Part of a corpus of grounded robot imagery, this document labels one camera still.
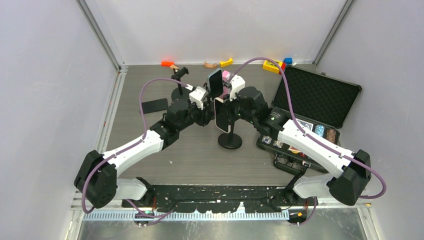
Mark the yellow arch block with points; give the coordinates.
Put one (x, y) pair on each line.
(226, 63)

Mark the black phone stand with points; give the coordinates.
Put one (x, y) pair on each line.
(181, 92)
(230, 141)

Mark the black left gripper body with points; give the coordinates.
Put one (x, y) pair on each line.
(199, 116)

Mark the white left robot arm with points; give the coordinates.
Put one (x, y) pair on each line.
(98, 178)

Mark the yellow toy brick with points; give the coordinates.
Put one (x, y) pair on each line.
(272, 67)

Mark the pink wedge stand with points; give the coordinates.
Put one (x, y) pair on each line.
(225, 76)

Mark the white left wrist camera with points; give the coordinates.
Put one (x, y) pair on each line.
(197, 96)

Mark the orange wooden block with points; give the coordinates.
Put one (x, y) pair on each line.
(167, 63)

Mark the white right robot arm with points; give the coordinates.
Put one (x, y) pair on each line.
(348, 172)

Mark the smartphone with cream case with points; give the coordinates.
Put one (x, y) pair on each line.
(222, 121)

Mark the tan arch block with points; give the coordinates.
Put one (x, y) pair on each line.
(210, 65)

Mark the black smartphone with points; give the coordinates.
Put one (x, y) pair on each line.
(154, 106)

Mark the smartphone with clear case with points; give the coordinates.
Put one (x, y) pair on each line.
(215, 83)

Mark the black foam-lined case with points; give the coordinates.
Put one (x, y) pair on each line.
(320, 104)

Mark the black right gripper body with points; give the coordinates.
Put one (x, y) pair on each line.
(236, 110)

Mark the blue toy brick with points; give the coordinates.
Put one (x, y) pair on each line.
(288, 60)

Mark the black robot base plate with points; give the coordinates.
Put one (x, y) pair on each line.
(218, 199)

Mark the red toy brick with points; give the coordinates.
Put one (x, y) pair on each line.
(283, 65)

